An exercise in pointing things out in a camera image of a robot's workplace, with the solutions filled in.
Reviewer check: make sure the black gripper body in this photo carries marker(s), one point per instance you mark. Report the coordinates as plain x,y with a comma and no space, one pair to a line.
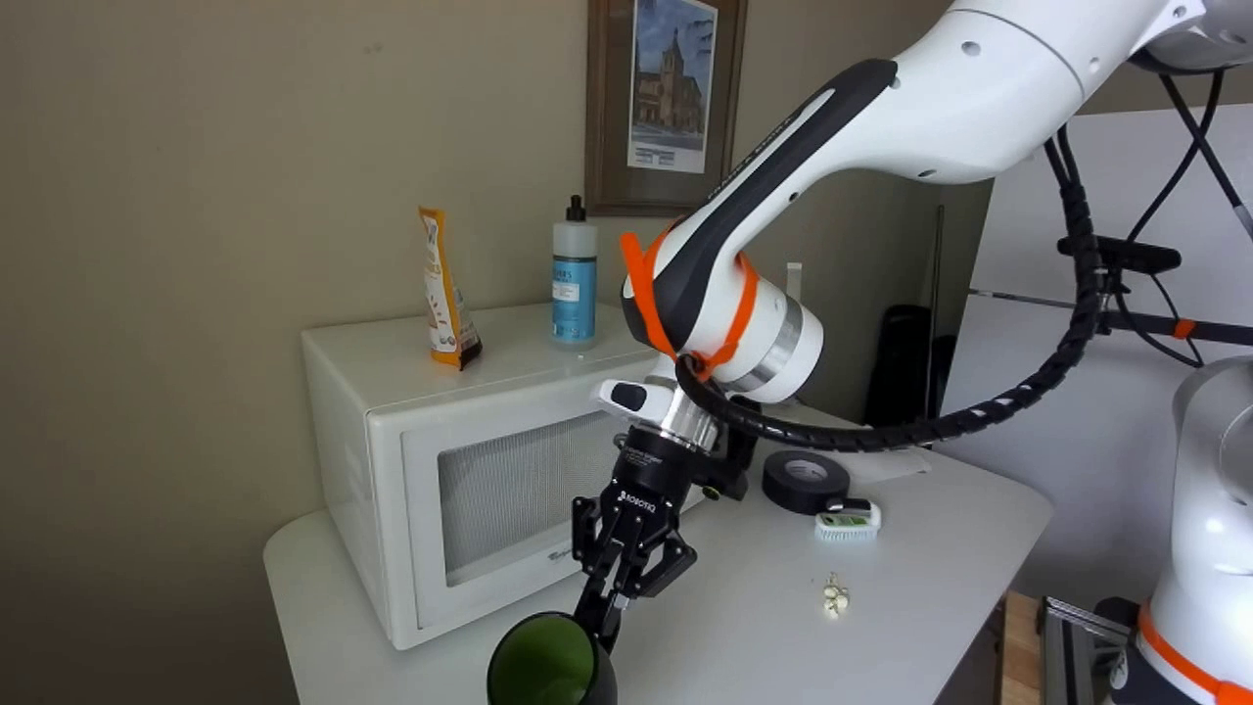
638,532

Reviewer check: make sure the black mug green inside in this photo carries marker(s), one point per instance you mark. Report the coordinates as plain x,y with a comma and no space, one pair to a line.
555,673

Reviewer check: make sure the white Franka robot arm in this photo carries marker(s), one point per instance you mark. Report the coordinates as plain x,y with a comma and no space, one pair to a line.
964,92

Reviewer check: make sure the black tape roll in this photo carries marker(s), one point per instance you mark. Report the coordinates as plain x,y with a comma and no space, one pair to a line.
805,486

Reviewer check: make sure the small white black device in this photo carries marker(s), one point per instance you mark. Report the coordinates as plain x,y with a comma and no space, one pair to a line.
846,524

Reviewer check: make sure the small green-white object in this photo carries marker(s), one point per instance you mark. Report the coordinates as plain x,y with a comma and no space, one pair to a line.
835,600

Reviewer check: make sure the white microwave oven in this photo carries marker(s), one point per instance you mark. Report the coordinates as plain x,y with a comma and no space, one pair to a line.
391,497

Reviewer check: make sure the blue white squeeze bottle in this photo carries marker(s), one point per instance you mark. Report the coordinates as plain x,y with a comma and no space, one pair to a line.
572,296

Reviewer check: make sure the white lamp bar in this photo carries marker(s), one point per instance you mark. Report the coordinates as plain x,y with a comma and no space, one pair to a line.
793,281

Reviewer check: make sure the orange snack packet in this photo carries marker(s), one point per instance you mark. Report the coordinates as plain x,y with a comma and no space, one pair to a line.
442,309

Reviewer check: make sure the tall black object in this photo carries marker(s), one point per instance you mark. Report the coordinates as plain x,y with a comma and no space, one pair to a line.
902,373

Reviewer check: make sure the wooden framed picture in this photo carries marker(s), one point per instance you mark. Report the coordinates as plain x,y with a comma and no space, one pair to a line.
607,130

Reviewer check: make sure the white board panel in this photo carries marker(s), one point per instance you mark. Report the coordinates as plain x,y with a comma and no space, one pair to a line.
1044,510

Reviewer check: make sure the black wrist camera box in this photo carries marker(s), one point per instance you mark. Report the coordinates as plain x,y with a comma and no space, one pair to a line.
727,464

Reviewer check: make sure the black camera on stand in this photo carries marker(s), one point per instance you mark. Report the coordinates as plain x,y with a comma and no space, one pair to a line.
1150,258

